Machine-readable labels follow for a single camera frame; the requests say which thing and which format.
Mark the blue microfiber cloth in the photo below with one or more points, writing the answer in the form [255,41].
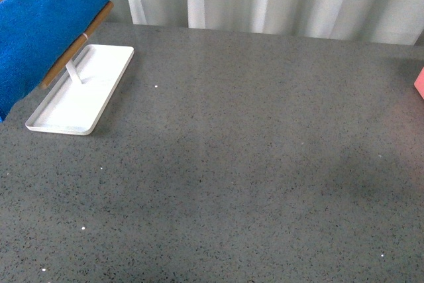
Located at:
[34,34]

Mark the white towel rack stand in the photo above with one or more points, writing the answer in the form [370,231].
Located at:
[76,102]

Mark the pink box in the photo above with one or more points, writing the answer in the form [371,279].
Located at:
[419,83]

